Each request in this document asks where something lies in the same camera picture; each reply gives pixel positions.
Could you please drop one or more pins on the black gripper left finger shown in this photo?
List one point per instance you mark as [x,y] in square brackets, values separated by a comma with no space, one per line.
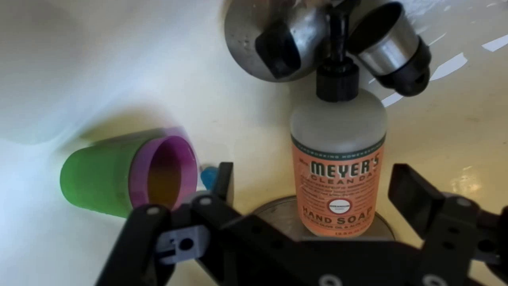
[152,243]

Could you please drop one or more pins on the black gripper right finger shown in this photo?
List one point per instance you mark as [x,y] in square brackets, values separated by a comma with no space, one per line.
[454,232]

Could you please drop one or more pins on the orange label hand soap bottle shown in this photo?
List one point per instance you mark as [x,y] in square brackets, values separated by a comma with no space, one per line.
[338,148]

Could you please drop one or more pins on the white ceramic sink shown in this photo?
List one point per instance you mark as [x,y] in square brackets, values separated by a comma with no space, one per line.
[158,64]

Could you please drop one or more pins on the green cup with purple rim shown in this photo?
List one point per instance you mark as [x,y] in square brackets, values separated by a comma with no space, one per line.
[100,176]

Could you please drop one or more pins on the small blue object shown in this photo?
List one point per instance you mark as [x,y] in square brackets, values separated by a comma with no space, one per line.
[207,176]

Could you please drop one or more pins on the small steel and black cap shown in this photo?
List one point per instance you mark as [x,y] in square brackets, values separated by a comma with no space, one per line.
[390,48]

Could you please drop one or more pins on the round steel cup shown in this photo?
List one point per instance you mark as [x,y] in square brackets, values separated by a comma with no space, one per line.
[247,37]

